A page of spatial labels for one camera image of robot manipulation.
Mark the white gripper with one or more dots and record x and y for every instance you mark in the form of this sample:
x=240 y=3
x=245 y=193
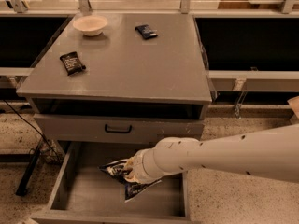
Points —
x=140 y=168

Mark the blue chip bag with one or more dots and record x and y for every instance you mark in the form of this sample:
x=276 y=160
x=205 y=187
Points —
x=116 y=171

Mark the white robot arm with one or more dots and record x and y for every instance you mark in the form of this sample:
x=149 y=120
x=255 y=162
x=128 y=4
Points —
x=270 y=153

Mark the open grey bottom drawer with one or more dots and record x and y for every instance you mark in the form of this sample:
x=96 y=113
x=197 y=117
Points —
x=83 y=194

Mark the closed grey drawer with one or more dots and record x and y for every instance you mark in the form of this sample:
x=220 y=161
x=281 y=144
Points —
x=91 y=128

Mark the grey drawer cabinet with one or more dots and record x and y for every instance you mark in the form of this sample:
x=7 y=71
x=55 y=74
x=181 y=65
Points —
x=126 y=76

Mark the black power strip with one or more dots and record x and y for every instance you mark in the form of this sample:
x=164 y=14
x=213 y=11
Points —
x=22 y=188

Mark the black snack packet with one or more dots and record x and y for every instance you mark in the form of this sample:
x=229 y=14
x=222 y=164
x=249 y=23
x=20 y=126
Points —
x=72 y=63

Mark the small dark blue snack packet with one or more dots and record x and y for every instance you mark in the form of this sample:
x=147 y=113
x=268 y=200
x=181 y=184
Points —
x=146 y=32

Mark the white bowl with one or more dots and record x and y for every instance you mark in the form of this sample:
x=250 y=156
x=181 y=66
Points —
x=90 y=25

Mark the black drawer handle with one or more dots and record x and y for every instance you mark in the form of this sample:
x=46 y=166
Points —
x=110 y=129

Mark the metal bracket under shelf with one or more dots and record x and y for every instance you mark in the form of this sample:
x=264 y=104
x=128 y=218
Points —
x=238 y=87

